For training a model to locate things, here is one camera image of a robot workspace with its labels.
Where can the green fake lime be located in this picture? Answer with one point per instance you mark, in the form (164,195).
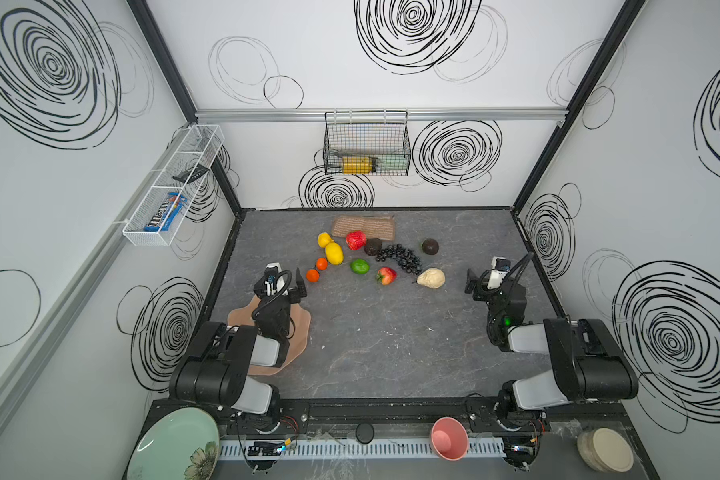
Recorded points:
(360,266)

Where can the black remote control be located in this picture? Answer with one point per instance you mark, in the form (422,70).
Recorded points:
(191,174)

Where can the small yellow lemon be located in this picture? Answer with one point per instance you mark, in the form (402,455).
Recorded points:
(324,239)

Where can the black round knob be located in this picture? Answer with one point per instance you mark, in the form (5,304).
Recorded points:
(364,433)

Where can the yellow sponge in basket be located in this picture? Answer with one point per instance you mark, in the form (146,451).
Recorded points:
(358,165)

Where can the black grape bunch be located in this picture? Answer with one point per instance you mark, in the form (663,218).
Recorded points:
(404,257)

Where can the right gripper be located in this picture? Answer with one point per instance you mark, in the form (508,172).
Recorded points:
(474,284)

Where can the dark mangosteen green top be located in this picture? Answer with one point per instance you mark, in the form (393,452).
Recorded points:
(430,246)

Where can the cream fake pear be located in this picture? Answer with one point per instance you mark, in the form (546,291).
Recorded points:
(432,278)

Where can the pink wavy fruit bowl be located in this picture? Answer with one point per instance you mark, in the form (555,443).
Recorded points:
(297,343)

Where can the dark fake avocado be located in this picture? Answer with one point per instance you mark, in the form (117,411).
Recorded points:
(373,246)

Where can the green item in basket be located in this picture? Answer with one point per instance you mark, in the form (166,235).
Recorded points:
(392,164)

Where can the lower orange tangerine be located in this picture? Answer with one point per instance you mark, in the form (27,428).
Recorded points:
(313,275)

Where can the pink cup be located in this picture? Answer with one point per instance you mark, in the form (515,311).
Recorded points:
(449,439)

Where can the large yellow lemon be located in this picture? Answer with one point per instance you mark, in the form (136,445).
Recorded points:
(334,253)

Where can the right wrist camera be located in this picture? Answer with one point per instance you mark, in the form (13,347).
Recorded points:
(500,267)

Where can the red fake bell pepper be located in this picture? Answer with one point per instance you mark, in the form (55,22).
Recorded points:
(356,240)

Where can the orange tangerine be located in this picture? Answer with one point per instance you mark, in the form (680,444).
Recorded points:
(313,275)
(321,264)

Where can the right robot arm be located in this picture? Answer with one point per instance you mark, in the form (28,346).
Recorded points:
(586,364)

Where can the beige stacked bowls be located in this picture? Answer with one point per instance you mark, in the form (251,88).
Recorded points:
(605,450)

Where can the white slotted cable duct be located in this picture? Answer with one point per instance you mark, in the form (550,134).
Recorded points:
(387,449)

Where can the white wire wall shelf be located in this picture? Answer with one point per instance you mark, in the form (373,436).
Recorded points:
(191,145)

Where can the green floral plate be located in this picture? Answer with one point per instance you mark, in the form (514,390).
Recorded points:
(185,444)

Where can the red green apple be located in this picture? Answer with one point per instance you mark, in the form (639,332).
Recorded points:
(386,276)

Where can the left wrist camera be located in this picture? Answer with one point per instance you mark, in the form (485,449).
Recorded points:
(271,278)

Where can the black wire wall basket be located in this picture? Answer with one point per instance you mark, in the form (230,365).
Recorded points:
(367,133)

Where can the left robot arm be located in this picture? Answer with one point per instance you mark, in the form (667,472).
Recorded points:
(224,359)

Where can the blue candy packet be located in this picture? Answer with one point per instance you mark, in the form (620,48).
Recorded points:
(170,207)

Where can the brown woven mat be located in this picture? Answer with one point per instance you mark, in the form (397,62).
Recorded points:
(381,227)

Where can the upper orange tangerine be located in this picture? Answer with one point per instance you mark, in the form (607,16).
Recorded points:
(321,264)

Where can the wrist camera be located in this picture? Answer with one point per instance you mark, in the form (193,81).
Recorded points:
(271,278)
(500,267)

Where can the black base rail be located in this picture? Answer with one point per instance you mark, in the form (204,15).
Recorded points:
(481,414)

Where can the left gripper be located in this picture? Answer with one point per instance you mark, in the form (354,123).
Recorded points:
(300,285)

